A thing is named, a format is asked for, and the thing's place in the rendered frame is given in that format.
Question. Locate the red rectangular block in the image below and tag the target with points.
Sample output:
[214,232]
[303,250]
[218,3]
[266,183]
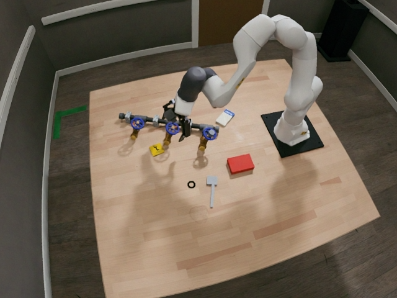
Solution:
[239,164]

